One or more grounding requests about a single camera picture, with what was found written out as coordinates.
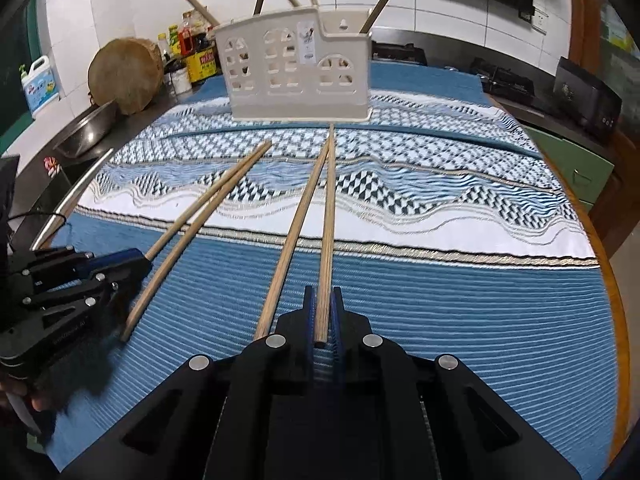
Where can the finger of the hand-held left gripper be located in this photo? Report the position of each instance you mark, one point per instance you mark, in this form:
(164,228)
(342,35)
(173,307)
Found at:
(120,262)
(117,292)

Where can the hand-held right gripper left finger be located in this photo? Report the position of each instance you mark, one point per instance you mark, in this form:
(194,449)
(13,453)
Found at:
(310,315)

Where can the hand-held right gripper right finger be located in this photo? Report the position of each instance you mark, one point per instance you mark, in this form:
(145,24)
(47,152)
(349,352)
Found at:
(337,315)

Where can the white plastic utensil holder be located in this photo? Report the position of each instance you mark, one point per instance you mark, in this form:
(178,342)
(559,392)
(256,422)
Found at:
(350,45)

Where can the person's left hand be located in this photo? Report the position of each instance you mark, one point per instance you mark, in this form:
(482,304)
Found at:
(42,402)

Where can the blue patterned table cloth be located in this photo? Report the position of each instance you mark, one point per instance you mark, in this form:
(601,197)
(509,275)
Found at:
(450,335)

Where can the red white small ornament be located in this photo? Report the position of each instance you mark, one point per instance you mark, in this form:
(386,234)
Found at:
(52,166)

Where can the metal colander bowl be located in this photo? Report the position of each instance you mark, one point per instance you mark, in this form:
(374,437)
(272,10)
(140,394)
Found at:
(85,130)

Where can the round wooden chopping block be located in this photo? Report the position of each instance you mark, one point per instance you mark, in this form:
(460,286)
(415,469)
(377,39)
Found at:
(125,77)

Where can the white detergent jug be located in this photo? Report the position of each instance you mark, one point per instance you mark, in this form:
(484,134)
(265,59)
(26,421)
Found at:
(40,90)

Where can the white jar black lid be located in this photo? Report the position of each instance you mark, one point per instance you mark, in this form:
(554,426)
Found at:
(180,81)

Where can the yellow green condiment bottle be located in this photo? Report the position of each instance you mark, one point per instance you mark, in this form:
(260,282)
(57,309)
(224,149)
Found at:
(174,42)

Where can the tall clear sauce bottle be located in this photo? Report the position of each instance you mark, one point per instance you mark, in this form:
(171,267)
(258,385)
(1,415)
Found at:
(187,35)

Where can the green base cabinet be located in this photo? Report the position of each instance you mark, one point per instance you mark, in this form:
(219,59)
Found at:
(570,165)

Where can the black gas stove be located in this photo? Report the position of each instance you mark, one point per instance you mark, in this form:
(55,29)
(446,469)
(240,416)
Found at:
(500,82)

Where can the black countertop appliance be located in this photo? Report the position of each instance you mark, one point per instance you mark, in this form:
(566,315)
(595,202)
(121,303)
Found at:
(587,97)

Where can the wooden glass door cabinet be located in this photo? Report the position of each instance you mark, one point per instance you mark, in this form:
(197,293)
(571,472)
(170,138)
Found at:
(582,10)

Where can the wall power socket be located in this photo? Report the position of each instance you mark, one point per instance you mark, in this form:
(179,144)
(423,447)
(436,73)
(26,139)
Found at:
(535,20)

